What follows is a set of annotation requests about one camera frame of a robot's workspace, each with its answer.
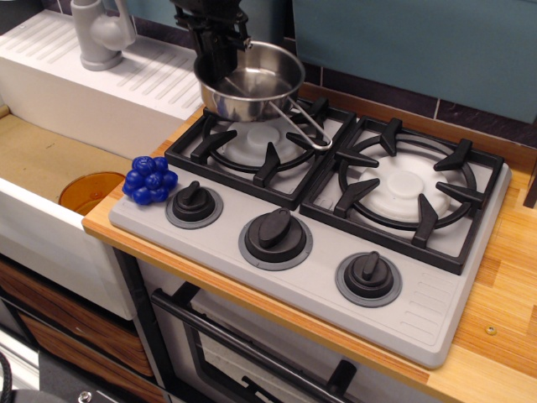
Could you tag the wooden drawer front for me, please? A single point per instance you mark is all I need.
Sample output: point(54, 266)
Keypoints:
point(79, 332)

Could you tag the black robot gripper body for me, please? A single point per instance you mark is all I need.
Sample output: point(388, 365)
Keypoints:
point(223, 17)

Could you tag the toy oven door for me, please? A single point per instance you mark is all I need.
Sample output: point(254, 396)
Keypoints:
point(214, 368)

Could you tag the black stove knob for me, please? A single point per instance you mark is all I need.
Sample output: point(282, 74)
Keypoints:
point(194, 207)
point(275, 241)
point(368, 280)

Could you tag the white toy sink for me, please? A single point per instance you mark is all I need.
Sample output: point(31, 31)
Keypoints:
point(60, 121)

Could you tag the grey toy faucet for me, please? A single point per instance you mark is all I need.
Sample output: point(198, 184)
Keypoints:
point(102, 38)

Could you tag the black left burner grate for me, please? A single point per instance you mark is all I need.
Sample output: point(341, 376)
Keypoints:
point(276, 160)

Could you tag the black middle stove knob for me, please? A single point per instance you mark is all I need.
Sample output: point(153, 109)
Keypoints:
point(275, 241)

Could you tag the grey toy stove top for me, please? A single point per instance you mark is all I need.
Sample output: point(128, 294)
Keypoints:
point(419, 325)

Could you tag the black left stove knob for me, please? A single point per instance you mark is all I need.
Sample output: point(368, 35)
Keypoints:
point(194, 207)

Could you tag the blue toy blueberry cluster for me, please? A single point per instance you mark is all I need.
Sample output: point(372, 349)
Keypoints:
point(150, 180)

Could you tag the black right stove knob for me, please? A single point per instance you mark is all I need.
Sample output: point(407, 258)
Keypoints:
point(368, 280)

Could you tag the black right burner grate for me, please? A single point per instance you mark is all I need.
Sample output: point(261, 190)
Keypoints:
point(409, 192)

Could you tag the black oven door handle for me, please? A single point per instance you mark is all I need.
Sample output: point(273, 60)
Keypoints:
point(179, 307)

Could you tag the black burner grate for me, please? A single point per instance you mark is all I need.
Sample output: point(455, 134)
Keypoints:
point(409, 192)
point(276, 160)

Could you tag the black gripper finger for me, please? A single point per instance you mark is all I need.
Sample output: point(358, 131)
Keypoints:
point(224, 55)
point(202, 48)

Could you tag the stainless steel pot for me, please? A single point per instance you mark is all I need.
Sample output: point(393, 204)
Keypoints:
point(262, 85)

